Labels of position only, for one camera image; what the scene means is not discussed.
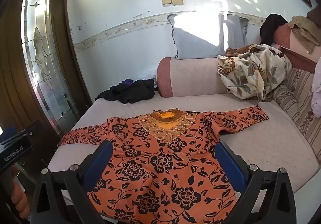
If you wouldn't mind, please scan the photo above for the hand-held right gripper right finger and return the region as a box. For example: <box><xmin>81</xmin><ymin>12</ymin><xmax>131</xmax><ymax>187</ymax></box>
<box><xmin>214</xmin><ymin>142</ymin><xmax>298</xmax><ymax>224</ymax></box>

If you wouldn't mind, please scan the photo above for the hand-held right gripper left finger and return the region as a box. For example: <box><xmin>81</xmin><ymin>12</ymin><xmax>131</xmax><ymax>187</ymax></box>
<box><xmin>29</xmin><ymin>140</ymin><xmax>114</xmax><ymax>224</ymax></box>

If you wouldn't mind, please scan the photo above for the orange floral shirt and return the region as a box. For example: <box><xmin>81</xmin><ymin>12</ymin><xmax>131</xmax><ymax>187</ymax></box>
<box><xmin>57</xmin><ymin>107</ymin><xmax>269</xmax><ymax>224</ymax></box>

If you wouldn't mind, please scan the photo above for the black clothes pile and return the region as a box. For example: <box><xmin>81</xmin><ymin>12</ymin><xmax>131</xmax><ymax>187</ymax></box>
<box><xmin>95</xmin><ymin>78</ymin><xmax>156</xmax><ymax>104</ymax></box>

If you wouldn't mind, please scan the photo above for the person's left hand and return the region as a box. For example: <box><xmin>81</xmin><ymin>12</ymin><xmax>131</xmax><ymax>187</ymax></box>
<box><xmin>9</xmin><ymin>165</ymin><xmax>31</xmax><ymax>214</ymax></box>

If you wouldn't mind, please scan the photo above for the wooden stained glass door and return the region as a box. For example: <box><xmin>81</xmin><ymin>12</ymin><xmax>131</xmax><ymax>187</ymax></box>
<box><xmin>0</xmin><ymin>0</ymin><xmax>93</xmax><ymax>164</ymax></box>

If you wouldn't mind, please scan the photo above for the cream floral blanket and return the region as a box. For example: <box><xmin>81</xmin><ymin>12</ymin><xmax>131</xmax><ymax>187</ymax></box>
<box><xmin>217</xmin><ymin>44</ymin><xmax>293</xmax><ymax>101</ymax></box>

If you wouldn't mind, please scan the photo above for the pink quilted sofa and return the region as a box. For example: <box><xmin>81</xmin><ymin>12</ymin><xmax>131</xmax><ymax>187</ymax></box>
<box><xmin>48</xmin><ymin>21</ymin><xmax>321</xmax><ymax>199</ymax></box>

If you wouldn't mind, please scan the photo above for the white cloth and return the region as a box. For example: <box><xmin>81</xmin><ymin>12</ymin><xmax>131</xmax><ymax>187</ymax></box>
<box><xmin>311</xmin><ymin>58</ymin><xmax>321</xmax><ymax>118</ymax></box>

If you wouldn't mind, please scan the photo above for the large grey pillow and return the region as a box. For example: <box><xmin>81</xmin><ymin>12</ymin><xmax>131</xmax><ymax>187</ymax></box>
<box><xmin>168</xmin><ymin>13</ymin><xmax>227</xmax><ymax>60</ymax></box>

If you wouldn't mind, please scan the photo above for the narrow grey pillow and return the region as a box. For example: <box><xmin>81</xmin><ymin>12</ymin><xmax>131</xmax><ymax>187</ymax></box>
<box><xmin>224</xmin><ymin>14</ymin><xmax>249</xmax><ymax>50</ymax></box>

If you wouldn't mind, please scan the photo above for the black cloth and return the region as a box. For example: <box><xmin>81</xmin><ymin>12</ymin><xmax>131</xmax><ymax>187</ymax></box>
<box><xmin>259</xmin><ymin>14</ymin><xmax>289</xmax><ymax>45</ymax></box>

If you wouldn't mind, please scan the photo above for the beige fleece garment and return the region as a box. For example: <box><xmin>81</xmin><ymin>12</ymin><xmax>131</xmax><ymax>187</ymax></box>
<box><xmin>288</xmin><ymin>15</ymin><xmax>321</xmax><ymax>54</ymax></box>

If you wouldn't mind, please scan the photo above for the brown cloth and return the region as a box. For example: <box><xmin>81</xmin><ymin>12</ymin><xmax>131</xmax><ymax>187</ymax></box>
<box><xmin>307</xmin><ymin>6</ymin><xmax>321</xmax><ymax>26</ymax></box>

